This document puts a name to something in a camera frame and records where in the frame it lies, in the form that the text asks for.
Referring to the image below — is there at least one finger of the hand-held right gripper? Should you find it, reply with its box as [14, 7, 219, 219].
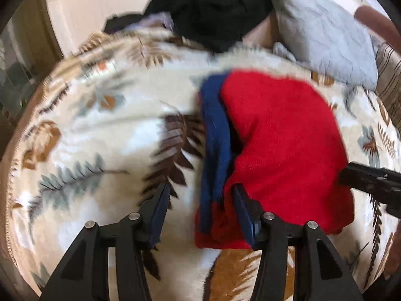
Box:
[339, 161, 401, 202]

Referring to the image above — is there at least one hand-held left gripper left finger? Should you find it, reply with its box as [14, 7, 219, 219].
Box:
[39, 183, 170, 301]

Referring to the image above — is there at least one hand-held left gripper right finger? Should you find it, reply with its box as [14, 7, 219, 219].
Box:
[232, 183, 364, 301]

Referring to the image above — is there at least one red and blue sweater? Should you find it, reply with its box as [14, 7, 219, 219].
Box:
[193, 70, 355, 251]

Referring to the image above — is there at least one brown striped pillow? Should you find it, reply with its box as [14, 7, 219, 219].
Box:
[374, 43, 401, 123]

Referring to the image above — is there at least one leaf print fleece blanket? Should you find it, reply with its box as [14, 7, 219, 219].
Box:
[5, 27, 401, 301]

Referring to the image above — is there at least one grey pillow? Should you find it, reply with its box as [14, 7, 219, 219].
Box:
[260, 0, 379, 90]

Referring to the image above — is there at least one reddish brown cushion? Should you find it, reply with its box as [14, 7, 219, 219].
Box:
[354, 5, 393, 30]

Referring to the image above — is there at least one pink cloth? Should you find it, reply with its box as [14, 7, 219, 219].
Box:
[243, 14, 282, 50]

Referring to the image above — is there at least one light purple cloth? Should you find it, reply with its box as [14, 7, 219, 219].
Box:
[138, 11, 174, 31]

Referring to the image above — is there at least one dark leafy pattern panel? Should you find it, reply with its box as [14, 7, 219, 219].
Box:
[0, 31, 43, 116]

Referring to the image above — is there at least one black cloth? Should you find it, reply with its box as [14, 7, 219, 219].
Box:
[105, 0, 274, 53]

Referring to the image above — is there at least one brown wooden furniture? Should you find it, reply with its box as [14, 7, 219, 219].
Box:
[13, 0, 65, 69]

